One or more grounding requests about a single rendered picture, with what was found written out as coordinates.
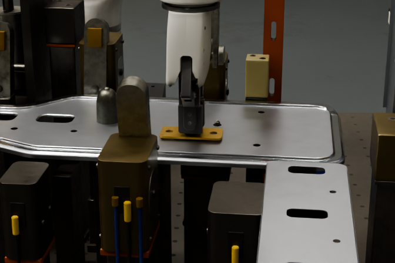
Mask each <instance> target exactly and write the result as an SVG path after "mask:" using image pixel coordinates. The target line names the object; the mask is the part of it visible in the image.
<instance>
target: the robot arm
mask: <svg viewBox="0 0 395 263"><path fill-rule="evenodd" d="M160 1H162V8H163V9H165V10H167V11H169V14H168V28H167V46H166V84H167V85H168V86H169V87H171V86H172V85H175V82H176V80H177V78H178V76H179V104H178V131H179V133H183V134H201V133H202V131H203V126H204V125H205V99H201V97H203V84H204V82H205V80H206V77H207V73H208V71H209V65H210V49H211V11H214V10H216V9H218V8H220V1H221V0H160ZM122 2H123V0H84V7H85V24H86V23H87V21H88V20H90V19H93V18H102V19H104V20H105V21H107V23H108V24H109V31H110V32H120V33H121V12H122Z"/></svg>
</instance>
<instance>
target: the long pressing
mask: <svg viewBox="0 0 395 263"><path fill-rule="evenodd" d="M97 96H98V95H66V96H62V97H57V98H54V99H49V100H44V101H41V102H36V103H30V104H20V105H7V104H0V115H9V116H16V118H14V119H13V120H0V151H3V152H6V153H11V154H15V155H18V156H22V157H28V158H33V159H57V160H82V161H98V155H99V154H100V152H101V151H102V149H103V147H104V145H105V144H106V142H107V141H108V138H109V137H110V135H111V134H114V133H118V132H119V130H118V123H115V124H100V123H98V122H97V116H96V99H97ZM178 104H179V98H175V97H149V105H150V123H151V134H154V135H156V136H157V137H158V145H159V150H158V164H171V165H184V166H210V167H236V168H261V169H266V164H267V163H268V162H270V161H296V162H310V163H336V164H344V161H345V155H344V145H343V136H342V126H341V121H340V116H339V115H338V114H337V112H336V111H335V110H334V109H333V108H332V107H331V106H328V105H326V104H320V103H302V102H270V101H254V100H223V99H205V125H204V126H203V127H205V128H220V129H223V135H222V139H221V140H194V139H166V138H160V137H159V134H160V131H161V129H162V127H164V126H177V127H178ZM258 112H264V113H258ZM42 117H67V118H73V120H72V121H71V122H69V123H50V122H38V120H39V119H40V118H42ZM217 120H218V121H220V125H221V126H214V124H215V121H217ZM13 128H17V129H16V130H11V129H13ZM71 131H77V132H71ZM255 144H258V145H260V146H258V147H256V146H254V145H255Z"/></svg>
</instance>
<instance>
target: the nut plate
mask: <svg viewBox="0 0 395 263"><path fill-rule="evenodd" d="M168 132H171V133H168ZM222 135H223V129H220V128H205V127H203V131H202V133H201V134H183V133H179V131H178V127H177V126H164V127H162V129H161V131H160V134H159V137H160V138H166V139H194V140H221V139H222Z"/></svg>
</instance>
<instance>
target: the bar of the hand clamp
mask: <svg viewBox="0 0 395 263"><path fill-rule="evenodd" d="M219 25H220V8H218V9H216V10H214V11H211V39H213V61H212V67H213V68H217V64H218V51H219Z"/></svg>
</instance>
